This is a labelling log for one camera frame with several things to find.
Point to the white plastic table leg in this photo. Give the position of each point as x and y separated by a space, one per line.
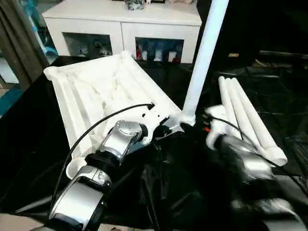
237 108
252 115
207 48
223 96

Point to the white plastic table top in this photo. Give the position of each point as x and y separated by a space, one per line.
84 79

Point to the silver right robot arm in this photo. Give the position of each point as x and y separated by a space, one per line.
250 163

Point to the black plastic mat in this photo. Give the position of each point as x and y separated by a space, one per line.
168 192

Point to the white bottle with dark cap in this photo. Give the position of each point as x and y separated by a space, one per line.
144 55

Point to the white cabinet with glass doors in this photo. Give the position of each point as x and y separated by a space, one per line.
120 16

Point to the dark grey device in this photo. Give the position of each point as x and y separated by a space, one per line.
136 4

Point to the teal plastic stool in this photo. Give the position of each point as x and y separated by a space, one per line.
49 50

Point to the blue floor mat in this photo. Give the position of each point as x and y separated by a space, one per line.
9 101

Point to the grey curtain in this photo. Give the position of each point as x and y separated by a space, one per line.
16 43

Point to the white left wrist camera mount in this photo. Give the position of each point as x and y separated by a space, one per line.
154 118

